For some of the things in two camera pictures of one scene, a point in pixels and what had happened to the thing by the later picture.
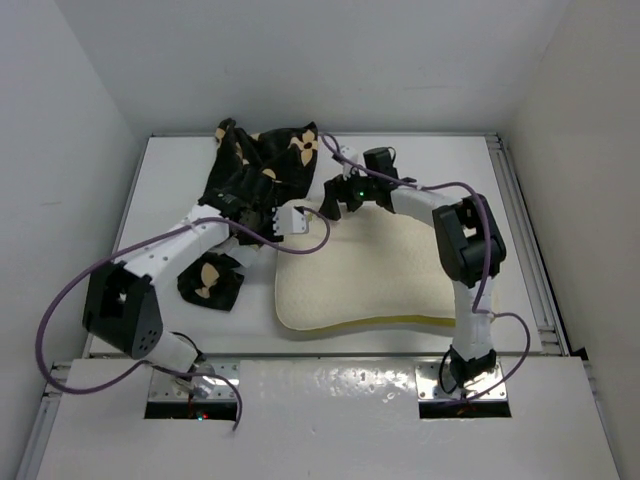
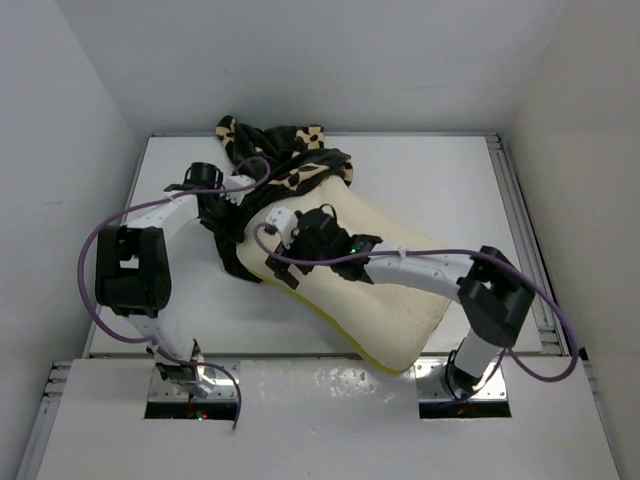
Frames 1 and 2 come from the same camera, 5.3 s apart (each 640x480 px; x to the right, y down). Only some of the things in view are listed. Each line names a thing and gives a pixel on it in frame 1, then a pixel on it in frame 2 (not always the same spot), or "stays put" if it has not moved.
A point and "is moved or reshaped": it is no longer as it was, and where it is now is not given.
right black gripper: x=339 y=189 -> x=283 y=269
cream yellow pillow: x=378 y=265 is moved or reshaped
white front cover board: x=331 y=420 stays put
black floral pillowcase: x=274 y=167 is moved or reshaped
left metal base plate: x=164 y=389 stays put
